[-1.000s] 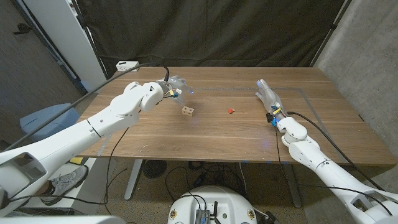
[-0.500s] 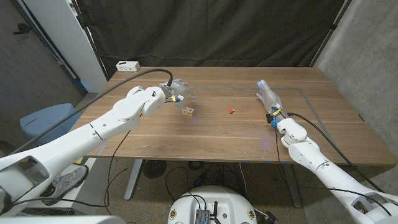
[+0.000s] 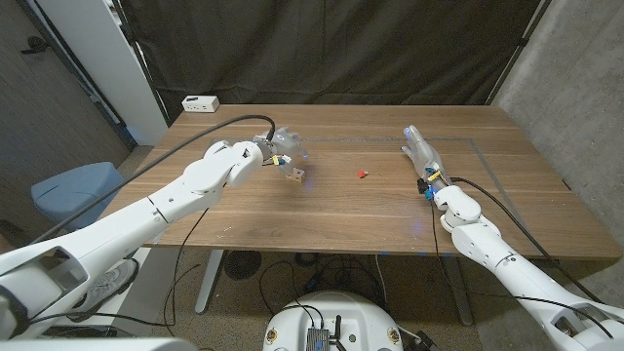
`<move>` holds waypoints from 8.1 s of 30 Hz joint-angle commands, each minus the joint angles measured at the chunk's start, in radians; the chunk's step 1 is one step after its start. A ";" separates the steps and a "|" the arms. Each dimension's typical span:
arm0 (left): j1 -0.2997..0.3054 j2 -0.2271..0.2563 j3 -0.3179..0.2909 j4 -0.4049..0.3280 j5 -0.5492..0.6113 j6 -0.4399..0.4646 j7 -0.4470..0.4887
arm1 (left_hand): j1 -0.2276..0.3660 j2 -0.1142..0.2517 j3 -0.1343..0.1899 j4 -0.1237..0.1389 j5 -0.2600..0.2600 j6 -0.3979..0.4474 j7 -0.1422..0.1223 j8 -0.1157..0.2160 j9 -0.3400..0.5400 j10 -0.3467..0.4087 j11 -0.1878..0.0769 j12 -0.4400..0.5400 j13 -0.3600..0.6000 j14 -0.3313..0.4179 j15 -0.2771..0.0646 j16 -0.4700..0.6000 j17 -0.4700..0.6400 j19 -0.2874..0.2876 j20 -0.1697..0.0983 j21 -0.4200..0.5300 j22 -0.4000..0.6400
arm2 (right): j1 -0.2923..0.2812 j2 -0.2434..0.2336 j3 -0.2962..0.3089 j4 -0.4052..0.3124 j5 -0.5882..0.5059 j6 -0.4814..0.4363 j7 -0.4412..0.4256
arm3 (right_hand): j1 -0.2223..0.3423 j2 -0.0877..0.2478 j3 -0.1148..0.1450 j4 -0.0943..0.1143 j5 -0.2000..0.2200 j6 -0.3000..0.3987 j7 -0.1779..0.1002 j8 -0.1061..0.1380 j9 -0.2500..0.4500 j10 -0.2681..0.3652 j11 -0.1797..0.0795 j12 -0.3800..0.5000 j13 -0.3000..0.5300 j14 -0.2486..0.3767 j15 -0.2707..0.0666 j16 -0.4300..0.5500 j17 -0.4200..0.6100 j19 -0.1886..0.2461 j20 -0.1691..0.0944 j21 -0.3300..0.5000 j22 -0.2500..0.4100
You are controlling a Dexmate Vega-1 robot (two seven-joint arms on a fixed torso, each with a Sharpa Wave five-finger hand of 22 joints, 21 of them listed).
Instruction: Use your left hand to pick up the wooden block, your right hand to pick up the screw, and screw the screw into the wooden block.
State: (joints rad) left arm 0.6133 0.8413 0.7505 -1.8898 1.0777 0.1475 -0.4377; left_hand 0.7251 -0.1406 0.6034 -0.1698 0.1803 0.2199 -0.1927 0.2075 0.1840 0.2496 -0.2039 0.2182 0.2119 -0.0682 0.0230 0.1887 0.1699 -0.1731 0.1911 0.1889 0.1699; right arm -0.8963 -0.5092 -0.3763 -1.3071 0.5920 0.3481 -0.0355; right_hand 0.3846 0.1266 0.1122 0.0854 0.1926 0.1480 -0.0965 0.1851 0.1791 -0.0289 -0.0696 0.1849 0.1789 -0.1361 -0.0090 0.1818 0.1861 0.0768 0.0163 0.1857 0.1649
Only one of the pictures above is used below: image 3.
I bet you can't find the grey electronics box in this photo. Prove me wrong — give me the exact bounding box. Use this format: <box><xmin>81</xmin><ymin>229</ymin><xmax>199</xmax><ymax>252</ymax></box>
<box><xmin>305</xmin><ymin>327</ymin><xmax>332</xmax><ymax>351</ymax></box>

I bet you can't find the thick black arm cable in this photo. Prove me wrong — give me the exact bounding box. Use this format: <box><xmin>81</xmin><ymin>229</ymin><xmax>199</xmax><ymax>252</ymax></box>
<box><xmin>28</xmin><ymin>114</ymin><xmax>277</xmax><ymax>245</ymax></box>
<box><xmin>449</xmin><ymin>175</ymin><xmax>605</xmax><ymax>304</ymax></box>

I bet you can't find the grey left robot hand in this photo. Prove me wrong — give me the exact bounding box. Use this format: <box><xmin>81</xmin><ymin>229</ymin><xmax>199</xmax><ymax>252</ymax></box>
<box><xmin>253</xmin><ymin>126</ymin><xmax>309</xmax><ymax>179</ymax></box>

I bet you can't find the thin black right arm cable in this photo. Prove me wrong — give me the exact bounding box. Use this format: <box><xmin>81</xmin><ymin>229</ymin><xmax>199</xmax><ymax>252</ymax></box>
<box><xmin>429</xmin><ymin>199</ymin><xmax>614</xmax><ymax>340</ymax></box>

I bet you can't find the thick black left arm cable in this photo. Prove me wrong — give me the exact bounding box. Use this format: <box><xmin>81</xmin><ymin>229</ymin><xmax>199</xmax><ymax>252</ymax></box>
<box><xmin>28</xmin><ymin>114</ymin><xmax>277</xmax><ymax>245</ymax></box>

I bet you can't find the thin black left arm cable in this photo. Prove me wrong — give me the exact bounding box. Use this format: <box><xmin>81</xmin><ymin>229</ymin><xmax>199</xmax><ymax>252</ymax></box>
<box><xmin>28</xmin><ymin>208</ymin><xmax>211</xmax><ymax>337</ymax></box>

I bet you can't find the black floor device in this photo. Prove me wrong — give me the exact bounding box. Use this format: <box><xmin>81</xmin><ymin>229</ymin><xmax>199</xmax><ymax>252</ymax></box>
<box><xmin>413</xmin><ymin>330</ymin><xmax>439</xmax><ymax>351</ymax></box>

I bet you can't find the grey black sneaker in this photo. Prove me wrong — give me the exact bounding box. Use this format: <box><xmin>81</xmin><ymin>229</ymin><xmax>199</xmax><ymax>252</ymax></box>
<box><xmin>72</xmin><ymin>257</ymin><xmax>140</xmax><ymax>313</ymax></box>

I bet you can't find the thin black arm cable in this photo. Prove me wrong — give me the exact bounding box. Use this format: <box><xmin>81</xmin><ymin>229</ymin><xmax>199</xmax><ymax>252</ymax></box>
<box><xmin>429</xmin><ymin>199</ymin><xmax>614</xmax><ymax>340</ymax></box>
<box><xmin>28</xmin><ymin>208</ymin><xmax>211</xmax><ymax>337</ymax></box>

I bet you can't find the black floor cable bundle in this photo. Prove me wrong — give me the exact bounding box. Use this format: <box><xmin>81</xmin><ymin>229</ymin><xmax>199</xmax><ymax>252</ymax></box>
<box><xmin>257</xmin><ymin>252</ymin><xmax>391</xmax><ymax>318</ymax></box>

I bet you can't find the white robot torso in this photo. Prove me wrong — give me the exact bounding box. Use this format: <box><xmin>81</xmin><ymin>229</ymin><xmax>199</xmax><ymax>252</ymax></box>
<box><xmin>262</xmin><ymin>291</ymin><xmax>405</xmax><ymax>351</ymax></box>

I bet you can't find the black door handle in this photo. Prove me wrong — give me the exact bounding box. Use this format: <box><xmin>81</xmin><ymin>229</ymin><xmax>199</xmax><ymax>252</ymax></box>
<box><xmin>19</xmin><ymin>36</ymin><xmax>50</xmax><ymax>55</ymax></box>

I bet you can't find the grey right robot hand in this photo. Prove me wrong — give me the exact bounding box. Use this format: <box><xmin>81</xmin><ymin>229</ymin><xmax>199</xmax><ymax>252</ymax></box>
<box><xmin>400</xmin><ymin>124</ymin><xmax>453</xmax><ymax>190</ymax></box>

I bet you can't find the white table leg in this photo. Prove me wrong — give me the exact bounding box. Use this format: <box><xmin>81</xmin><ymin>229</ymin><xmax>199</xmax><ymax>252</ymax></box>
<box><xmin>194</xmin><ymin>249</ymin><xmax>225</xmax><ymax>315</ymax></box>

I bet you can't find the black backdrop curtain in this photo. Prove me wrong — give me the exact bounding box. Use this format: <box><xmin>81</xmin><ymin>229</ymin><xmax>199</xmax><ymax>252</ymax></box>
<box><xmin>119</xmin><ymin>0</ymin><xmax>555</xmax><ymax>121</ymax></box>

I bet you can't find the blue padded stool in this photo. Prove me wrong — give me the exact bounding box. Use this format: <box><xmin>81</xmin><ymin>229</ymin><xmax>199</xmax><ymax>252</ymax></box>
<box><xmin>30</xmin><ymin>161</ymin><xmax>127</xmax><ymax>233</ymax></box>

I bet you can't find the white power strip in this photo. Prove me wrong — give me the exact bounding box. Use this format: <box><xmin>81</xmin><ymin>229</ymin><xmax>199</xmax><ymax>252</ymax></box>
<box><xmin>180</xmin><ymin>95</ymin><xmax>220</xmax><ymax>114</ymax></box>

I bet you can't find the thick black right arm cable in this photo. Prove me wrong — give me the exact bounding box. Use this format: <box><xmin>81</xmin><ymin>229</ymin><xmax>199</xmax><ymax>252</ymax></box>
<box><xmin>449</xmin><ymin>175</ymin><xmax>605</xmax><ymax>304</ymax></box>

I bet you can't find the round black floor fan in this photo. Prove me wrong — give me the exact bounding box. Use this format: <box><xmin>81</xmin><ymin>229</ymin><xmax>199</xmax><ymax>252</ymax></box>
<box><xmin>222</xmin><ymin>250</ymin><xmax>263</xmax><ymax>282</ymax></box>

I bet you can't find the grey table leg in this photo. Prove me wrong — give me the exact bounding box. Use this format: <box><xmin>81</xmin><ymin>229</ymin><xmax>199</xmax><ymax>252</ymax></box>
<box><xmin>441</xmin><ymin>256</ymin><xmax>475</xmax><ymax>327</ymax></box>

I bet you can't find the white cabinet panel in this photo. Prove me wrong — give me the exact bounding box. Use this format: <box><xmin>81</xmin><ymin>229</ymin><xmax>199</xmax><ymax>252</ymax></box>
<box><xmin>36</xmin><ymin>0</ymin><xmax>170</xmax><ymax>146</ymax></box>

